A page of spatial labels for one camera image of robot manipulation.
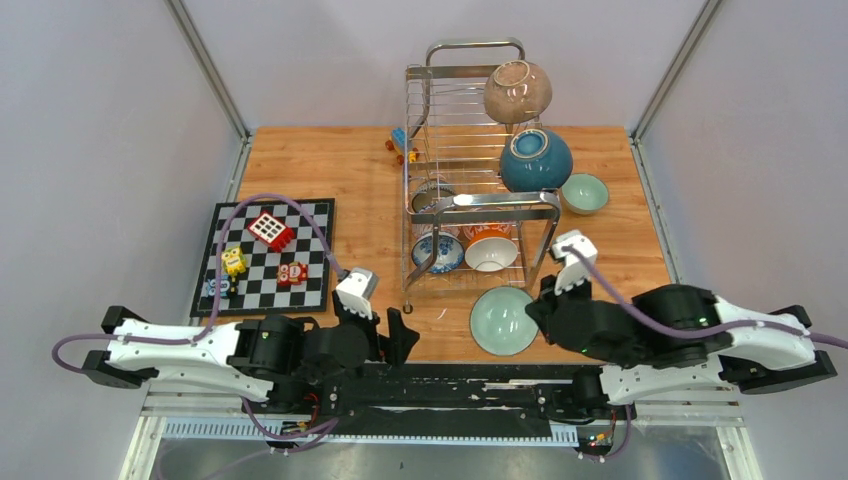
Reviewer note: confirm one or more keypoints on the red robot toy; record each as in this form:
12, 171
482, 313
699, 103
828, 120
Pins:
291, 274

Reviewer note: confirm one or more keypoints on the orange floral white bowl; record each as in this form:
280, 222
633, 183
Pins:
477, 232

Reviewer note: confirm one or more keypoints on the blue owl toy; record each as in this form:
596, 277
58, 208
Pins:
223, 287

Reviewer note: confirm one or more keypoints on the black white chessboard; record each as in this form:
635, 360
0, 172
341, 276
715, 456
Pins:
258, 292

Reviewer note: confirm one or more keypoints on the toy brick car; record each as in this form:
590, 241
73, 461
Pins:
400, 144

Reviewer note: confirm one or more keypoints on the blue floral bowl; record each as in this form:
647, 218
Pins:
449, 252

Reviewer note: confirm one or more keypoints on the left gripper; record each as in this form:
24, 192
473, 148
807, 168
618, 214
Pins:
401, 338

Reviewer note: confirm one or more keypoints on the orange geometric pattern bowl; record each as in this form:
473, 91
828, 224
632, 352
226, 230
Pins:
421, 230

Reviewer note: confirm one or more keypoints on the small celadon green bowl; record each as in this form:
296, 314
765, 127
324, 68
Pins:
585, 194

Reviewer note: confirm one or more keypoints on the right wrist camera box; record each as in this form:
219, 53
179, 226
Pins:
573, 272

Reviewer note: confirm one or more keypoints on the dark patterned bowl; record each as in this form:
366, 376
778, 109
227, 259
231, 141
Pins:
430, 192

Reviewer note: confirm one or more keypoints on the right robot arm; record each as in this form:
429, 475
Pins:
674, 337

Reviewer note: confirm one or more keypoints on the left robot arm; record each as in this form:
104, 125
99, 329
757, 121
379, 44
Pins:
278, 360

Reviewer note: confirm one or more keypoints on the brown speckled bowl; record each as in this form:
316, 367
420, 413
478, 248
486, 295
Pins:
516, 92

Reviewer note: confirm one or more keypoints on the large ribbed celadon bowl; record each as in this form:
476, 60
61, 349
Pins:
499, 323

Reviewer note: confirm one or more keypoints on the teal glazed bowl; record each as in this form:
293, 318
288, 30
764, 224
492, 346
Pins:
534, 160

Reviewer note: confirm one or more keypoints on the steel two-tier dish rack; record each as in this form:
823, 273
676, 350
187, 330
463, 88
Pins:
460, 145

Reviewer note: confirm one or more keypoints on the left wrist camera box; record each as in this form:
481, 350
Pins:
355, 290

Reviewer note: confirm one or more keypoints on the red toy brick block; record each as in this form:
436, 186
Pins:
271, 232

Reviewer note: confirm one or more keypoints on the orange bowl white inside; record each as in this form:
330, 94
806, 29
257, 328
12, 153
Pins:
491, 254

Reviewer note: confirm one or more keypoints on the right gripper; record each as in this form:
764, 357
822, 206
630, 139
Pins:
540, 309

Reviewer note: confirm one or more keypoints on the yellow owl toy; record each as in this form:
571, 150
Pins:
233, 261

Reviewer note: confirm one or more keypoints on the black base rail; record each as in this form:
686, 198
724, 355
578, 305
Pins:
444, 402

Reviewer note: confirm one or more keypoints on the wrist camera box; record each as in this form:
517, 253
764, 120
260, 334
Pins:
573, 272
355, 290

